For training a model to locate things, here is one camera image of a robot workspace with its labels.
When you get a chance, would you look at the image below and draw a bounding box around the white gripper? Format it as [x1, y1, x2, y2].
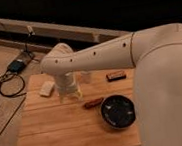
[54, 72, 83, 103]

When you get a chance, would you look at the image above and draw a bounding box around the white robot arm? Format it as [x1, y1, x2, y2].
[41, 23, 182, 146]

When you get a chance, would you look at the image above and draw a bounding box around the dark ceramic bowl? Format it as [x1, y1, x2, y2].
[100, 94, 136, 129]

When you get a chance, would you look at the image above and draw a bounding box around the white sponge block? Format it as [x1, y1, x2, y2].
[39, 81, 55, 97]

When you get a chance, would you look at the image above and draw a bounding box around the long wooden rail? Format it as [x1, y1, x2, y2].
[0, 18, 128, 43]

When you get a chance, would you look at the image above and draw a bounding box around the black floor cable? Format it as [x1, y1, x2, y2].
[0, 68, 34, 145]

